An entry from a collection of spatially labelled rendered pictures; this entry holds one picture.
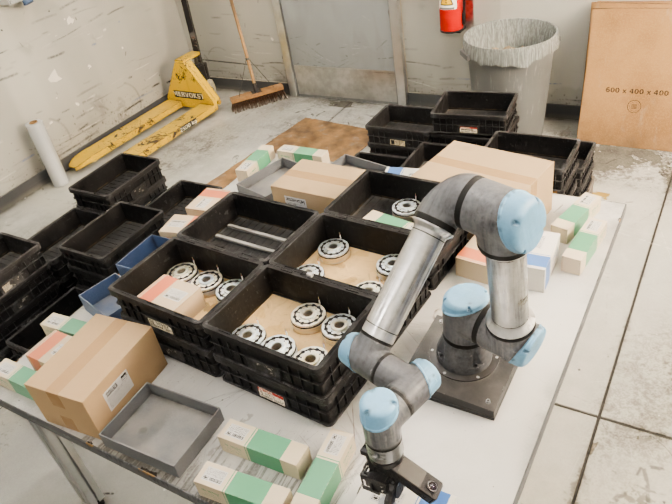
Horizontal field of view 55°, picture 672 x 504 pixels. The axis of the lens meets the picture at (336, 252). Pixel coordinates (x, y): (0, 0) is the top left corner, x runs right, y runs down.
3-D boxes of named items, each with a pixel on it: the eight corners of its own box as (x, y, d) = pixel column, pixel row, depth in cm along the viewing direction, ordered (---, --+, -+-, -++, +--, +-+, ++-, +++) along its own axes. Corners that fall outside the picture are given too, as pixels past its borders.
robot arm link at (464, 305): (459, 307, 177) (459, 270, 169) (501, 329, 169) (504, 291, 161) (432, 332, 171) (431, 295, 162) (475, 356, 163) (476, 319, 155)
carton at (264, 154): (264, 155, 303) (262, 144, 300) (275, 156, 301) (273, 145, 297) (238, 181, 287) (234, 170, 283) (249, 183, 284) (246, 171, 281)
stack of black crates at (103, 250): (149, 272, 338) (119, 200, 312) (191, 284, 324) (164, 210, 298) (92, 321, 312) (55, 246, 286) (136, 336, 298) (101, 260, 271)
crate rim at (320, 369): (380, 303, 175) (379, 297, 173) (319, 378, 156) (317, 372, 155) (267, 269, 195) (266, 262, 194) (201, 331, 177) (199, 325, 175)
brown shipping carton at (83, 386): (103, 440, 177) (81, 402, 168) (47, 421, 186) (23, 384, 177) (168, 364, 198) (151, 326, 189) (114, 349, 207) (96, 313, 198)
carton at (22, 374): (63, 392, 195) (55, 379, 192) (47, 407, 191) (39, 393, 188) (14, 370, 207) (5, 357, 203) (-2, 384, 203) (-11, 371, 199)
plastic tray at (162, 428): (225, 419, 177) (220, 407, 174) (179, 478, 164) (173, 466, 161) (152, 393, 189) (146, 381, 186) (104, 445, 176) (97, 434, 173)
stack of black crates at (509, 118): (522, 168, 366) (524, 92, 339) (503, 199, 344) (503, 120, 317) (452, 159, 386) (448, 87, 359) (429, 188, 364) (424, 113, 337)
